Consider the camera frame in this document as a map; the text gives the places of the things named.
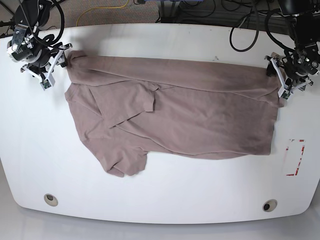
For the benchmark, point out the right table cable grommet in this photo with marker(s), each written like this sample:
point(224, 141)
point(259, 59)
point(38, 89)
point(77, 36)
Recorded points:
point(270, 205)

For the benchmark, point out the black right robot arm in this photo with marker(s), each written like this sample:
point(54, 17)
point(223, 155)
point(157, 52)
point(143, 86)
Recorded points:
point(26, 22)

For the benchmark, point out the red tape rectangle marking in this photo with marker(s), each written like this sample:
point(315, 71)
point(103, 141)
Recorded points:
point(293, 156)

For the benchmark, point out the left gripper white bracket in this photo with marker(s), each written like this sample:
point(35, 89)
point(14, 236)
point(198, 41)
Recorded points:
point(293, 72)

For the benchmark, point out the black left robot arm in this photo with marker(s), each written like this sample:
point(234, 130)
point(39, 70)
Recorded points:
point(302, 27)

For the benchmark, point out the mauve brown T-shirt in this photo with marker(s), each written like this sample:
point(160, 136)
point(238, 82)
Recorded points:
point(125, 107)

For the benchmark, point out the table cable grommet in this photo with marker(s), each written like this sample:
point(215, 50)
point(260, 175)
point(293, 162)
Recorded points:
point(51, 200)
point(270, 205)

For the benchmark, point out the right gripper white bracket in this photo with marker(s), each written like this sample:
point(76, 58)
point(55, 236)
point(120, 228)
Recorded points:
point(43, 68)

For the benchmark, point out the left table cable grommet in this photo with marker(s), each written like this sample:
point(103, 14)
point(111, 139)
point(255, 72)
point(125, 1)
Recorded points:
point(51, 200)

